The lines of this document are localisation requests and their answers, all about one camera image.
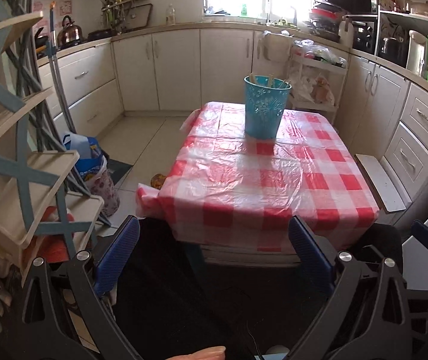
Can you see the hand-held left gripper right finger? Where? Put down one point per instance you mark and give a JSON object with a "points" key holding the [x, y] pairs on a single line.
{"points": [[311, 257]]}

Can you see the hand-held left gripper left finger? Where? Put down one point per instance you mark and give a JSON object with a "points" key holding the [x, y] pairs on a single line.
{"points": [[118, 255]]}

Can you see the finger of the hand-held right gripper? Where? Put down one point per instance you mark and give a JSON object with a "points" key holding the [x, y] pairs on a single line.
{"points": [[427, 238]]}

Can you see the blue perforated utensil holder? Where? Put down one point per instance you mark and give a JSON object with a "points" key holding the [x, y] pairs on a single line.
{"points": [[266, 112]]}

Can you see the group of wooden chopsticks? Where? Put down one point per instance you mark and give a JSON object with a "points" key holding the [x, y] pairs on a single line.
{"points": [[271, 81]]}

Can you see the person's left hand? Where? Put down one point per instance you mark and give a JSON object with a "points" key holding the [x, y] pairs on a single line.
{"points": [[202, 354]]}

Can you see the white wooden stool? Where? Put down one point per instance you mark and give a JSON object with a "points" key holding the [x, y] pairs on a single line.
{"points": [[380, 183]]}

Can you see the colourful patterned slipper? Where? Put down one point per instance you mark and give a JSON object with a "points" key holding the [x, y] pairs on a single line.
{"points": [[158, 180]]}

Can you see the dark floor mat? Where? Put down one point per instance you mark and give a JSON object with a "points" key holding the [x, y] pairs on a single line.
{"points": [[118, 168]]}

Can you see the red white checkered tablecloth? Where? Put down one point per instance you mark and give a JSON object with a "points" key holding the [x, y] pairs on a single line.
{"points": [[255, 180]]}

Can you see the blue plastic bag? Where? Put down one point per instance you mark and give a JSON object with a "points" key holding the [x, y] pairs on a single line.
{"points": [[83, 157]]}

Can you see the beige blue folding shelf rack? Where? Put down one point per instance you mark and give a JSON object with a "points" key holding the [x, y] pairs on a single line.
{"points": [[38, 180]]}

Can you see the white kitchen cart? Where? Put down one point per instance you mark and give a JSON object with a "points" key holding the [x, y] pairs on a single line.
{"points": [[311, 105]]}

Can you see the white plastic bag bundle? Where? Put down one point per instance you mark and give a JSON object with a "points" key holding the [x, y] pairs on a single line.
{"points": [[311, 88]]}

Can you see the grey mop pole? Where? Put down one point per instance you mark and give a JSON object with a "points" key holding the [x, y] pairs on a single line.
{"points": [[61, 93]]}

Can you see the white thermo pot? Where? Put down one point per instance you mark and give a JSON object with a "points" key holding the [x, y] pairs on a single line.
{"points": [[416, 52]]}

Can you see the cream lower kitchen cabinets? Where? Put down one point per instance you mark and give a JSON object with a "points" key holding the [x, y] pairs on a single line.
{"points": [[176, 71]]}

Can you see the black steel cooker pot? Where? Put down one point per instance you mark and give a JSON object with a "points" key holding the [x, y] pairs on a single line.
{"points": [[392, 47]]}

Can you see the clear plastic bag heap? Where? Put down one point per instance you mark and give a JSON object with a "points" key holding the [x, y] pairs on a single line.
{"points": [[319, 54]]}

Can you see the black toaster oven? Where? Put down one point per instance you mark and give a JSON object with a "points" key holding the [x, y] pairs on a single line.
{"points": [[364, 35]]}

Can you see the white hanging trash bin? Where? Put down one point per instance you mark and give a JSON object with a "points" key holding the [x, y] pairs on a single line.
{"points": [[276, 47]]}

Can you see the white plastic jug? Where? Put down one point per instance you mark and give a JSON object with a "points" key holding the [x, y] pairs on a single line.
{"points": [[345, 30]]}

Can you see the white countertop shelf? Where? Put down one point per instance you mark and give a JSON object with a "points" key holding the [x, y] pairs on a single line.
{"points": [[394, 14]]}

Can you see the black frying pan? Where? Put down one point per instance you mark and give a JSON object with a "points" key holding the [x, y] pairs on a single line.
{"points": [[41, 42]]}

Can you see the metal stovetop kettle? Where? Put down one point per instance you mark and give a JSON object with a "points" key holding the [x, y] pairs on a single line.
{"points": [[69, 33]]}

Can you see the clear glass container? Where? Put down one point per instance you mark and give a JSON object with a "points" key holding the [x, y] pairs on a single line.
{"points": [[422, 8]]}

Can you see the stack of pots and pans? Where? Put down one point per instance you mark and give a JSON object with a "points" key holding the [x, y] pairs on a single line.
{"points": [[324, 22]]}

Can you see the dark framed tray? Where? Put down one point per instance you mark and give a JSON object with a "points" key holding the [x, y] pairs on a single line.
{"points": [[141, 17]]}

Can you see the slim black tap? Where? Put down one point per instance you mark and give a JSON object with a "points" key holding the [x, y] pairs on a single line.
{"points": [[294, 15]]}

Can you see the clear plastic bottle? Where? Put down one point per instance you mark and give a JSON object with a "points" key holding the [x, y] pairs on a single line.
{"points": [[169, 17]]}

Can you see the curved chrome faucet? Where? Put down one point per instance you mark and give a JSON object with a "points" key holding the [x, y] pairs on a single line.
{"points": [[267, 7]]}

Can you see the green dish soap bottle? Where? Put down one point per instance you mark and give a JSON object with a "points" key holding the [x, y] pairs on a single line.
{"points": [[244, 10]]}

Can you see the grey metal tube frame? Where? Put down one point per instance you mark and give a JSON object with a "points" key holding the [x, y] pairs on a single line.
{"points": [[30, 93]]}

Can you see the wall rack with utensils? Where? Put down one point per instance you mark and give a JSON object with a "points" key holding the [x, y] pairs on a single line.
{"points": [[120, 5]]}

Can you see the pink wall stickers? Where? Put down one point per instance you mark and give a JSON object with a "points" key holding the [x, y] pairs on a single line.
{"points": [[64, 7]]}

